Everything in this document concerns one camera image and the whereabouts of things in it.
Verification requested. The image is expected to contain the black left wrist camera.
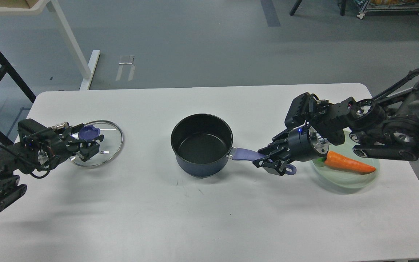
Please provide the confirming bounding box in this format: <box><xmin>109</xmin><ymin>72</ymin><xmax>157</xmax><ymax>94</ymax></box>
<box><xmin>17</xmin><ymin>118</ymin><xmax>69</xmax><ymax>144</ymax></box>

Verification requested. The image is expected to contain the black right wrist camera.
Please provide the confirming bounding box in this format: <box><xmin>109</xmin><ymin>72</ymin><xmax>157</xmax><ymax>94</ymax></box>
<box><xmin>284</xmin><ymin>92</ymin><xmax>312</xmax><ymax>129</ymax></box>

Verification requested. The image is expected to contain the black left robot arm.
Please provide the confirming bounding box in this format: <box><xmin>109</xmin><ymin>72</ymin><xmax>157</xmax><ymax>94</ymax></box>
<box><xmin>0</xmin><ymin>119</ymin><xmax>104</xmax><ymax>213</ymax></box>

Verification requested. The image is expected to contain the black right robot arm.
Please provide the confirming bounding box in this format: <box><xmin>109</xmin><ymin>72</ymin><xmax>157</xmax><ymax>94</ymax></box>
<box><xmin>252</xmin><ymin>68</ymin><xmax>419</xmax><ymax>176</ymax></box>

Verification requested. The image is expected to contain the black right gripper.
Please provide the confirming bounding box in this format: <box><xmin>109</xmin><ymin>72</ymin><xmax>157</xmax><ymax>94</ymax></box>
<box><xmin>252</xmin><ymin>127</ymin><xmax>329</xmax><ymax>176</ymax></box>

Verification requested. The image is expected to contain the white desk frame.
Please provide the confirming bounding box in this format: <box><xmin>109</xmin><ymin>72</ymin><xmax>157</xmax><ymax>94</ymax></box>
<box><xmin>0</xmin><ymin>0</ymin><xmax>100</xmax><ymax>91</ymax></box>

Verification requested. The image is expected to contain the pale green plate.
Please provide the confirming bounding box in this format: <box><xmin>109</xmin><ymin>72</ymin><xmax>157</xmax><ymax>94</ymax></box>
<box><xmin>311</xmin><ymin>130</ymin><xmax>380</xmax><ymax>189</ymax></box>

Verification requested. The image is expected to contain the glass pot lid purple knob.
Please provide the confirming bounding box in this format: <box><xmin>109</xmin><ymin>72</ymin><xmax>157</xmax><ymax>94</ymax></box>
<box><xmin>68</xmin><ymin>120</ymin><xmax>124</xmax><ymax>167</ymax></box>

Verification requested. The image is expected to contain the orange toy carrot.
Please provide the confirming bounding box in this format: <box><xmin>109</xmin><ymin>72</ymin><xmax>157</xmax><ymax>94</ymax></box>
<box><xmin>313</xmin><ymin>151</ymin><xmax>377</xmax><ymax>174</ymax></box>

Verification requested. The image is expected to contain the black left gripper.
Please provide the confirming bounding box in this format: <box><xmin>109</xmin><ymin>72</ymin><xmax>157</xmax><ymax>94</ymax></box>
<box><xmin>35</xmin><ymin>124</ymin><xmax>104</xmax><ymax>168</ymax></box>

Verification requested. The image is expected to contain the metal wheeled cart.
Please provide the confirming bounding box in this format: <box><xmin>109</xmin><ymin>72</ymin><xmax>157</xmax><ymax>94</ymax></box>
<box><xmin>354</xmin><ymin>0</ymin><xmax>419</xmax><ymax>19</ymax></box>

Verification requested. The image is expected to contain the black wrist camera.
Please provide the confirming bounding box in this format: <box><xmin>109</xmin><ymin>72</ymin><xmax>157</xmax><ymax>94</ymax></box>
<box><xmin>284</xmin><ymin>92</ymin><xmax>312</xmax><ymax>129</ymax></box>
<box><xmin>17</xmin><ymin>118</ymin><xmax>69</xmax><ymax>144</ymax></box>

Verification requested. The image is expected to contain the blue saucepan purple handle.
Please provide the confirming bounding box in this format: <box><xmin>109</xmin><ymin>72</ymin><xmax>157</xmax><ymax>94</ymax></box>
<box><xmin>170</xmin><ymin>114</ymin><xmax>298</xmax><ymax>178</ymax></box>

